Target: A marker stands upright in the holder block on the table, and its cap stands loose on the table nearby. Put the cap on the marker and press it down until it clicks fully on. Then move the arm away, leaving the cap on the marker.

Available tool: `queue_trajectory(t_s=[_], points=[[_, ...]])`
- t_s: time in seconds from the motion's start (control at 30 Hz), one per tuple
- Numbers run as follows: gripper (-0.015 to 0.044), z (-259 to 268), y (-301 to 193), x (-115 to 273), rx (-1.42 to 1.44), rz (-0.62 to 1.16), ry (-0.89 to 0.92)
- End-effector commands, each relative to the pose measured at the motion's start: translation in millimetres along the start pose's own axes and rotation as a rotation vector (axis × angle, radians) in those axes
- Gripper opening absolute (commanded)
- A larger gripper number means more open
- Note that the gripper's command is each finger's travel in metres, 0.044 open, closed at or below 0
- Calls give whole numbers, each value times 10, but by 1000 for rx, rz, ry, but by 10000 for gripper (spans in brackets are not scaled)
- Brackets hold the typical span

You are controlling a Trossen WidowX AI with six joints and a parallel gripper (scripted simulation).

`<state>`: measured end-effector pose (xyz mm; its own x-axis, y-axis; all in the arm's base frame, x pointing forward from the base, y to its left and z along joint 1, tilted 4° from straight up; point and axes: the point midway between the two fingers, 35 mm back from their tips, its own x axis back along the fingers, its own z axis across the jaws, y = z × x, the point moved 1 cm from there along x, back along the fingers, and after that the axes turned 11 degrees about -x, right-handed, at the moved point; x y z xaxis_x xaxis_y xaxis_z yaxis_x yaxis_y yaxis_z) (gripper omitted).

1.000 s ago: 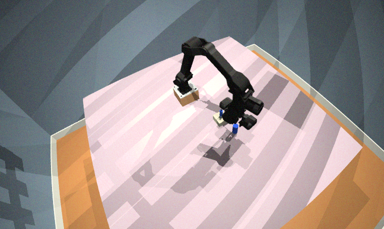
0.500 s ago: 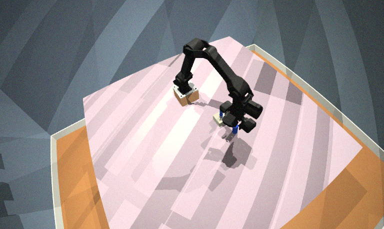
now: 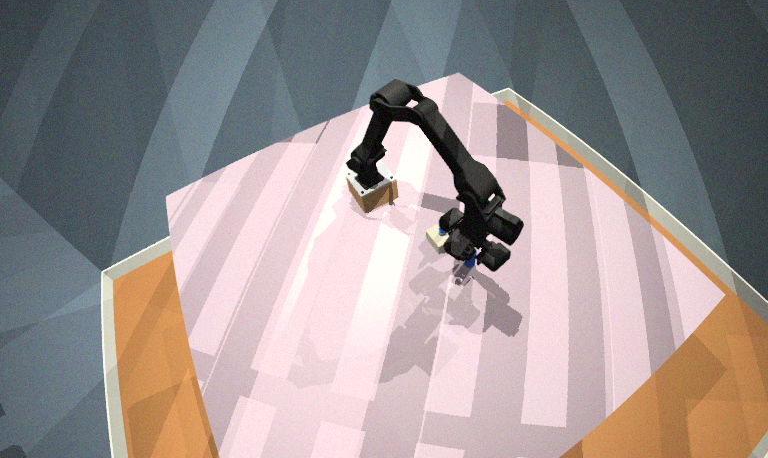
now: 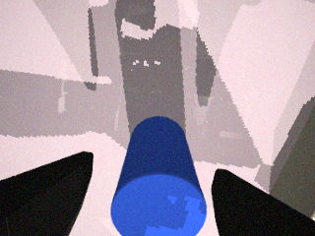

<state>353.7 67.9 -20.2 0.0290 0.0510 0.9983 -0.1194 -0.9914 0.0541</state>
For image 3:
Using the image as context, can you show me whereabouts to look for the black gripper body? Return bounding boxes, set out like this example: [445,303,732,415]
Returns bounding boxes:
[439,207,511,272]

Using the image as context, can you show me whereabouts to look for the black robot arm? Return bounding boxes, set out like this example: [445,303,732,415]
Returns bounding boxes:
[345,79,524,261]

